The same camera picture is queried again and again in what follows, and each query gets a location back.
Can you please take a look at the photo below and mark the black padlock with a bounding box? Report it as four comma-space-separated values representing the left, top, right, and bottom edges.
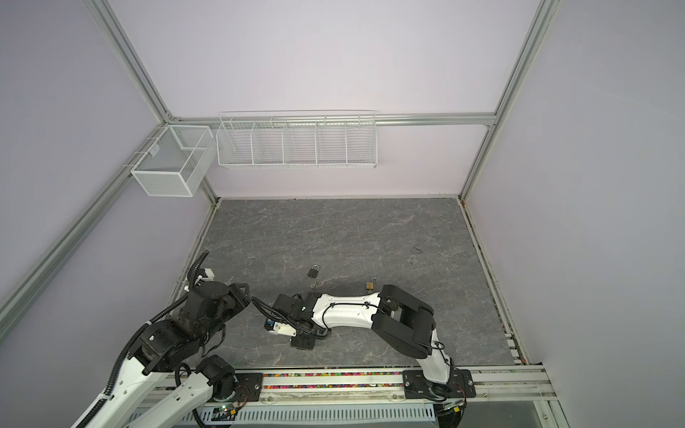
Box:
307, 264, 320, 278

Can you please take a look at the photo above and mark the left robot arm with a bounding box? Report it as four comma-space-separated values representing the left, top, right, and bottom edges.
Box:
75, 251, 251, 427

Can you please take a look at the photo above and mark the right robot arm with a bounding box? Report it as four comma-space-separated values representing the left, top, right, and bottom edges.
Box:
264, 285, 454, 402

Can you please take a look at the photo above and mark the white mesh box basket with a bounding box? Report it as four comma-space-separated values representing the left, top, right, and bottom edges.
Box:
131, 125, 216, 197

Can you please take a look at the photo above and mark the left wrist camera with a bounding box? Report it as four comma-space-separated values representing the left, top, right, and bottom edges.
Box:
196, 267, 215, 282

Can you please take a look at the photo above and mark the white vented cable duct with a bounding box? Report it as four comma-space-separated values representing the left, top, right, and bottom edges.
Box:
120, 406, 437, 427

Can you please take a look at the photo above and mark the white wire shelf basket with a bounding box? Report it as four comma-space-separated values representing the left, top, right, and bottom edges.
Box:
216, 110, 378, 169

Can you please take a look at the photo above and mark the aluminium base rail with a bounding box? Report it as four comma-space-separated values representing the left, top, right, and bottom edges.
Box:
106, 366, 558, 410

